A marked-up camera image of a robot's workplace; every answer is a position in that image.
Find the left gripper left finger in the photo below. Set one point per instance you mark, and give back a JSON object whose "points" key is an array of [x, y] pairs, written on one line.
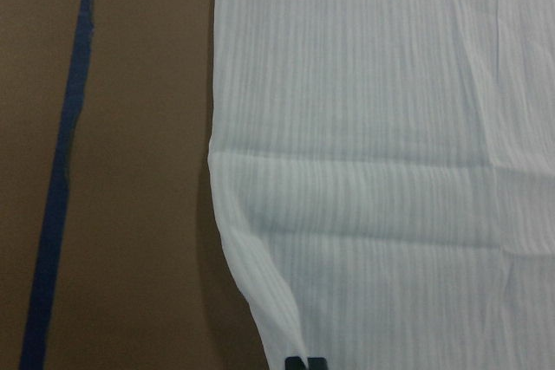
{"points": [[294, 363]]}

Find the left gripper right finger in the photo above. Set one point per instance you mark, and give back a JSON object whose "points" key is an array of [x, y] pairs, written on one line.
{"points": [[317, 363]]}

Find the light blue striped shirt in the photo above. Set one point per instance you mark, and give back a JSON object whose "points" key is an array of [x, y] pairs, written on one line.
{"points": [[382, 177]]}

